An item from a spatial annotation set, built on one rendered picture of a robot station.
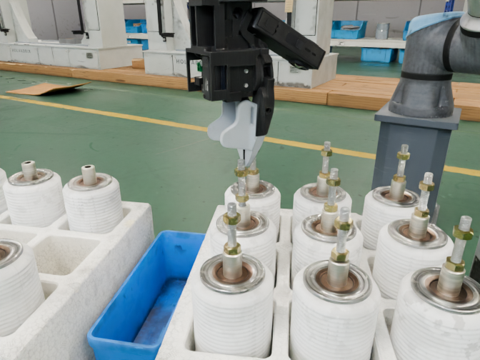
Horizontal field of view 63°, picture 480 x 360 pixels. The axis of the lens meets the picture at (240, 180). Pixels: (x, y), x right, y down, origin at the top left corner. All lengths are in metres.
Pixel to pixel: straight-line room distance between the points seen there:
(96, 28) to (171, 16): 0.78
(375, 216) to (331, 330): 0.27
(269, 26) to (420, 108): 0.62
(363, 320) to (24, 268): 0.40
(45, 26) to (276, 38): 7.48
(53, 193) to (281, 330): 0.48
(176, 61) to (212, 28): 2.73
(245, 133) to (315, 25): 2.24
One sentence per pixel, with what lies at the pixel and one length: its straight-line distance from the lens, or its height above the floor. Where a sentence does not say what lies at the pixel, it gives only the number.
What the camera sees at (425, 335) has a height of 0.22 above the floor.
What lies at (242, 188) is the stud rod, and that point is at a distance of 0.53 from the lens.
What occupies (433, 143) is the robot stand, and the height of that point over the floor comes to 0.24.
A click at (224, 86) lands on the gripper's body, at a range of 0.45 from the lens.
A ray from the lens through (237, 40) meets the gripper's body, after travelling 0.47.
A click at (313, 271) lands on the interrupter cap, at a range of 0.47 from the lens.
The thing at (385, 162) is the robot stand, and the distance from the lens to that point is 1.07.
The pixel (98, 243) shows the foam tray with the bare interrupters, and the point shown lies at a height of 0.17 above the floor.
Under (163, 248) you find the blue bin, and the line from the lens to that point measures 0.83.
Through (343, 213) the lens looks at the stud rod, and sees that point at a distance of 0.41.
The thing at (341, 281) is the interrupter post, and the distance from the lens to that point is 0.45.
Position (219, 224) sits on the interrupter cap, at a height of 0.25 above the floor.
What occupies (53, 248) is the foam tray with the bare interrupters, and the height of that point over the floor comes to 0.15.
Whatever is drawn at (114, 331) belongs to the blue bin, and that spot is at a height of 0.07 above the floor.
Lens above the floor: 0.52
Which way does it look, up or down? 23 degrees down
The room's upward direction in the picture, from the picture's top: straight up
